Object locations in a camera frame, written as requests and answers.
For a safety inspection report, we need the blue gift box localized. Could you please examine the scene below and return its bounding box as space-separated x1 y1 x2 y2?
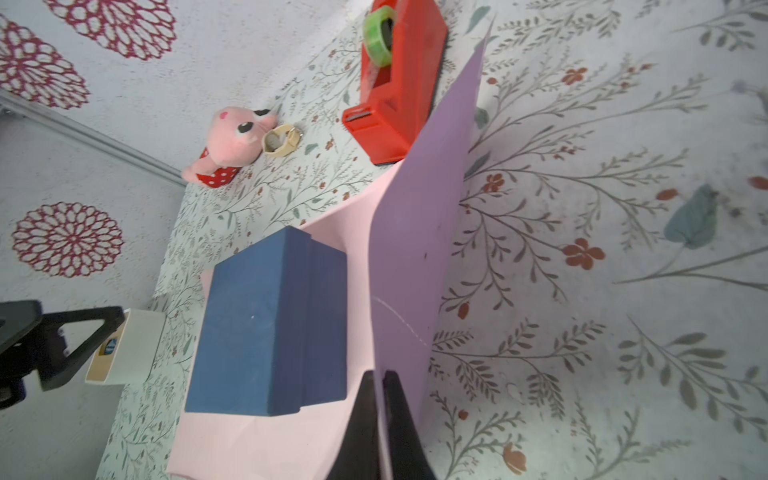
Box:
185 227 347 417

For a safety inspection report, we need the clear tape roll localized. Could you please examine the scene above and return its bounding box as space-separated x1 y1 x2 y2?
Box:
261 124 303 158

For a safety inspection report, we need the pink plush toy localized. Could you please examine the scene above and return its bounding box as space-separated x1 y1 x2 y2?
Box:
181 106 277 189

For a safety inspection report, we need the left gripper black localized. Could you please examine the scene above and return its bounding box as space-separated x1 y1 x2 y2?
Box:
0 299 127 410

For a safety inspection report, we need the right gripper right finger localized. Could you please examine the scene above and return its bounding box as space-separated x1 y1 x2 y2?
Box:
383 370 436 480

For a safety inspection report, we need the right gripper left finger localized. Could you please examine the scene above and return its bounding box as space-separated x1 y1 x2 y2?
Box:
326 371 380 480

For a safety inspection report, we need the white tissue box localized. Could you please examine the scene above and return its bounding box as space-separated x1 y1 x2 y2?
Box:
85 309 166 385

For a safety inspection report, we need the red tape dispenser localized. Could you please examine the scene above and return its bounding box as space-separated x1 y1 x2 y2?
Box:
341 0 448 165

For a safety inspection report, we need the pink wrapping paper sheet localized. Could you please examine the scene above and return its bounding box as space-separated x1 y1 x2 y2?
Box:
167 42 486 479

